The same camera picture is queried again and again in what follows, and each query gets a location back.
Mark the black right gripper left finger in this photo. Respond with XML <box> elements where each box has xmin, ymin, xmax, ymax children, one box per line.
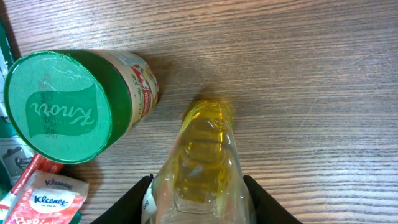
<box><xmin>91</xmin><ymin>174</ymin><xmax>154</xmax><ymax>224</ymax></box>

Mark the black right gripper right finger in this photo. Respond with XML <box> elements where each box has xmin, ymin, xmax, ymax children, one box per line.
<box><xmin>243</xmin><ymin>175</ymin><xmax>302</xmax><ymax>224</ymax></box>

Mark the yellow oil bottle silver cap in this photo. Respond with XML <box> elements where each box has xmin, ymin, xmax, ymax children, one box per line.
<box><xmin>141</xmin><ymin>100</ymin><xmax>256</xmax><ymax>224</ymax></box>

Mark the pink Kleenex tissue pack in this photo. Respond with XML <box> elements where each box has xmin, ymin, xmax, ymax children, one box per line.
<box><xmin>4</xmin><ymin>170</ymin><xmax>89</xmax><ymax>224</ymax></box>

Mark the red coffee stick sachet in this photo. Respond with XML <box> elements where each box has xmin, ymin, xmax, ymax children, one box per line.
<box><xmin>0</xmin><ymin>153</ymin><xmax>65</xmax><ymax>212</ymax></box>

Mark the green lid small jar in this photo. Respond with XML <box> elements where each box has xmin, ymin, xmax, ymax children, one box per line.
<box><xmin>4</xmin><ymin>50</ymin><xmax>159</xmax><ymax>164</ymax></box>

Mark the green 3M sponge packet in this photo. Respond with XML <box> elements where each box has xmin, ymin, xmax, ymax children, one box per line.
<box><xmin>1</xmin><ymin>26</ymin><xmax>34</xmax><ymax>198</ymax></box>

